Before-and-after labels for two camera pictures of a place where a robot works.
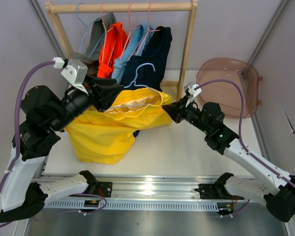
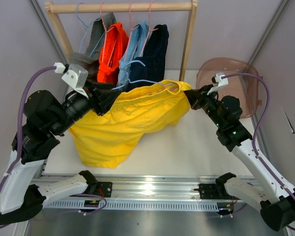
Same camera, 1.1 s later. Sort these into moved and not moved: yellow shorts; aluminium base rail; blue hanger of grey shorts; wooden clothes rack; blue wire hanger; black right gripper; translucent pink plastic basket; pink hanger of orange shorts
Moved: yellow shorts; black right gripper; blue wire hanger
Not moved: translucent pink plastic basket; blue hanger of grey shorts; aluminium base rail; wooden clothes rack; pink hanger of orange shorts
